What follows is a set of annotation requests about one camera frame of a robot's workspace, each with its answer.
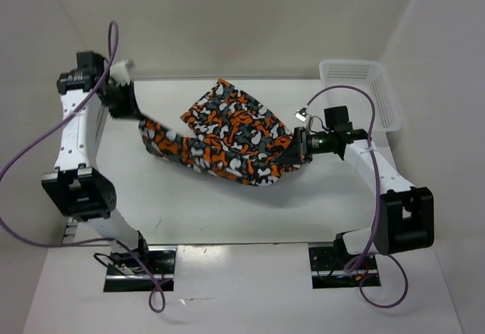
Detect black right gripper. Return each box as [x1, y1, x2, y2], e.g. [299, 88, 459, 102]
[277, 126, 335, 164]

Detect orange camouflage shorts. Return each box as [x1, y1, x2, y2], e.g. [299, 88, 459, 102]
[139, 79, 301, 186]

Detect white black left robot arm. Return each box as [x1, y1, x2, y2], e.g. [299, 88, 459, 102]
[41, 69, 152, 273]

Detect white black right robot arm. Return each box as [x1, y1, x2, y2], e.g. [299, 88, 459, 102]
[289, 106, 435, 268]

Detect white perforated plastic basket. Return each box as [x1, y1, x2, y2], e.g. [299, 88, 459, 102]
[319, 59, 402, 133]

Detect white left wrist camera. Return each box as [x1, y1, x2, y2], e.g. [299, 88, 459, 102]
[109, 59, 134, 86]

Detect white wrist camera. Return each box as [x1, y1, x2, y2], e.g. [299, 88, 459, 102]
[109, 59, 134, 86]
[295, 108, 310, 123]

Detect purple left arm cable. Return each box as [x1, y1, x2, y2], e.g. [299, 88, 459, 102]
[0, 20, 174, 314]

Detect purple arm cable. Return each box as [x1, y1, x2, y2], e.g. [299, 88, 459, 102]
[305, 85, 409, 308]
[0, 20, 174, 314]

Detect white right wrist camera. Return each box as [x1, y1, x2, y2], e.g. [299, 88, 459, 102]
[295, 108, 310, 123]

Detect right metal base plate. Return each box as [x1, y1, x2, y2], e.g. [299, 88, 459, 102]
[308, 242, 381, 289]

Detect metal base plate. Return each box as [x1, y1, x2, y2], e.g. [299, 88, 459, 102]
[308, 242, 381, 289]
[93, 245, 177, 293]

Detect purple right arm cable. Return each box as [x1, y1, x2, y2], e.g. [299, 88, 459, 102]
[305, 85, 409, 308]

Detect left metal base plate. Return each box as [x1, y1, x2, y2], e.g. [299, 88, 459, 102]
[93, 245, 177, 293]

